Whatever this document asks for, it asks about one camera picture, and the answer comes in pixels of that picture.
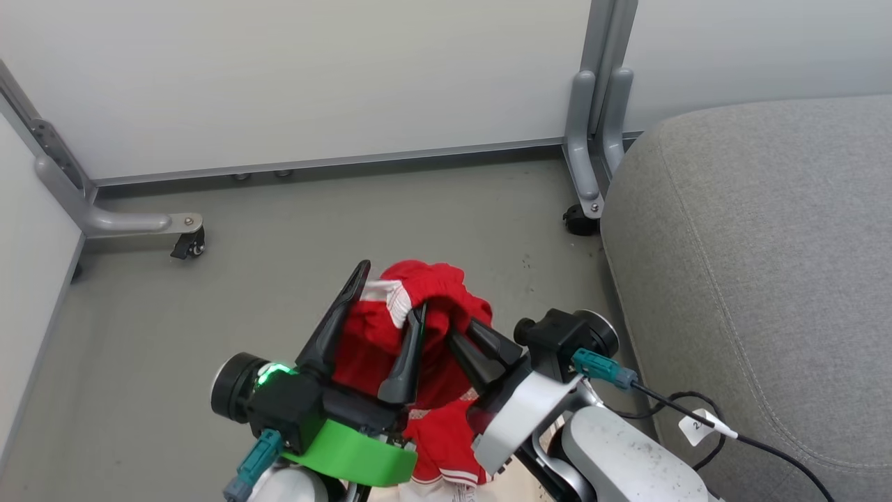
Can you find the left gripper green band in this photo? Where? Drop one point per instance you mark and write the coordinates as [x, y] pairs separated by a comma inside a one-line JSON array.
[[355, 453]]

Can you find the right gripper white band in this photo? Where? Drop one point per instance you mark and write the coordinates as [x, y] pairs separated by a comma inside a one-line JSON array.
[[519, 415]]

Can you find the red and white clothing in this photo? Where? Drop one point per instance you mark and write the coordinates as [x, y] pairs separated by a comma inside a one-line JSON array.
[[373, 341]]

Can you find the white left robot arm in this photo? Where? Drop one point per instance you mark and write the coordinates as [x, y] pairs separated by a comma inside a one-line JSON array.
[[293, 488]]

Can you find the black round caster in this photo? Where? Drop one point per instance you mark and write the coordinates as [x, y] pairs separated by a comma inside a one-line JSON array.
[[580, 222]]

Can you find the grey fabric sofa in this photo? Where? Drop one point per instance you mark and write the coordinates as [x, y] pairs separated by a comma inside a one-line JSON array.
[[752, 279]]

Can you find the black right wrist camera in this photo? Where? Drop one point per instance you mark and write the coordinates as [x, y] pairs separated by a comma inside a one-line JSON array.
[[557, 341]]

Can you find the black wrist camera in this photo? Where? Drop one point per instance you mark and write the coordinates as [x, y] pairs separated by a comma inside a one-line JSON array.
[[557, 341], [279, 404]]

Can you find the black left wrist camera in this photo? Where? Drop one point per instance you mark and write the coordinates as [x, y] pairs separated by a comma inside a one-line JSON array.
[[279, 404]]

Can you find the grey partition bottom rail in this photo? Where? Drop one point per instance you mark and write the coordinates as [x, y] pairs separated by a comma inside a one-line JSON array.
[[348, 162]]

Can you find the black caster silver bracket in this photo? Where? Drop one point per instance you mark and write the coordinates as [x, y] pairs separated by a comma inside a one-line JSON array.
[[188, 245]]

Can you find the grey double partition post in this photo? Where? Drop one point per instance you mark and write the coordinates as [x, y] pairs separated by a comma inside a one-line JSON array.
[[582, 139]]

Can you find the grey partition post long foot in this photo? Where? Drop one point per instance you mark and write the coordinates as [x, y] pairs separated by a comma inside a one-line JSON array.
[[104, 222]]

